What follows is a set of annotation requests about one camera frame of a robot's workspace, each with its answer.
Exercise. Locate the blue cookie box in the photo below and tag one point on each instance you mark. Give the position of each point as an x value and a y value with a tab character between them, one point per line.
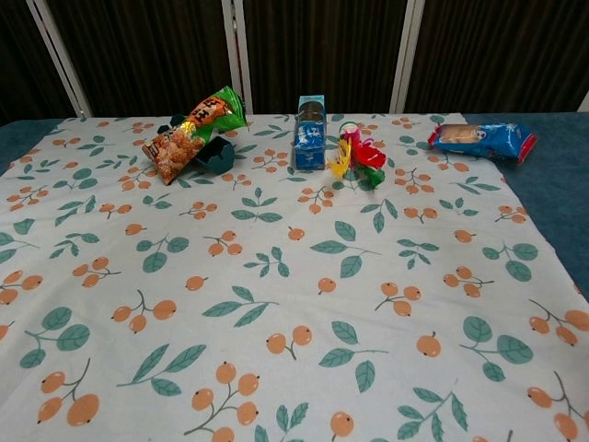
309	148

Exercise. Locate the colourful feather shuttlecock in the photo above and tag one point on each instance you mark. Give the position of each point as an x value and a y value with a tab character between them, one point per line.
363	154

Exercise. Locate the dark green plastic holder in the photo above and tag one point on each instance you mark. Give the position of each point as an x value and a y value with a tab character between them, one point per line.
216	159

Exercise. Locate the fruit and leaf print tablecloth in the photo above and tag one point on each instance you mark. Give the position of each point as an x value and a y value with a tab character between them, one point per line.
276	322

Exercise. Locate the green orange snack bag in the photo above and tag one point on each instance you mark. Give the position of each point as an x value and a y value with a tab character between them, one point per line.
184	138

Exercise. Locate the black pleated partition panel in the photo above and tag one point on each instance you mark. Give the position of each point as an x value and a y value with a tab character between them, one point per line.
322	46
501	50
147	50
18	60

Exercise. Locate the blue cracker packet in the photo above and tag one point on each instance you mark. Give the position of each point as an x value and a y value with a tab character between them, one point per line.
499	140

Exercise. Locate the white partition frame post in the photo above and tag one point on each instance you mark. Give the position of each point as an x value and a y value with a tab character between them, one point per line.
62	60
237	55
405	55

